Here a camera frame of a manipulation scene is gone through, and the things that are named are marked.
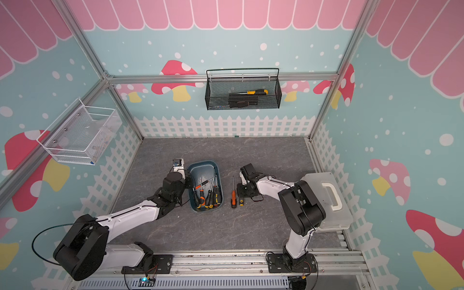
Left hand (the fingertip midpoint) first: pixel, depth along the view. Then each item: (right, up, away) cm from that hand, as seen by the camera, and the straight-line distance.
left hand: (189, 173), depth 88 cm
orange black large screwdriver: (+22, -14, +2) cm, 26 cm away
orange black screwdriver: (+9, -11, +2) cm, 15 cm away
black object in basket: (+26, +35, -1) cm, 44 cm away
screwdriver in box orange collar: (+13, -15, -1) cm, 19 cm away
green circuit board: (-14, -43, -15) cm, 48 cm away
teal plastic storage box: (+8, +1, +4) cm, 9 cm away
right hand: (+25, -11, +7) cm, 28 cm away
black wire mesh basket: (+21, +45, +9) cm, 50 cm away
